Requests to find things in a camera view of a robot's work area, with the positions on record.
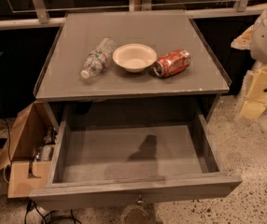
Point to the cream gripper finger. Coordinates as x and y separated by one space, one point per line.
252 110

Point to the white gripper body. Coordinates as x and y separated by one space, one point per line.
266 39

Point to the red coke can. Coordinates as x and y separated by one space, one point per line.
172 63

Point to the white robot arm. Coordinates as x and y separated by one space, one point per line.
254 38

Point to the metal drawer knob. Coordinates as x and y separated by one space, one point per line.
140 200

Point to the open grey top drawer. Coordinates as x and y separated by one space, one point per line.
114 152

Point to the white paper bowl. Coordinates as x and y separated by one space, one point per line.
134 58

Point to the grey cabinet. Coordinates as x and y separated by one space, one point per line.
200 84

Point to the metal window railing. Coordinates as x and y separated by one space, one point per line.
40 6

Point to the clear plastic water bottle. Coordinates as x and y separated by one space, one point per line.
99 58

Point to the brown cardboard box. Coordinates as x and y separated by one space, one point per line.
28 150

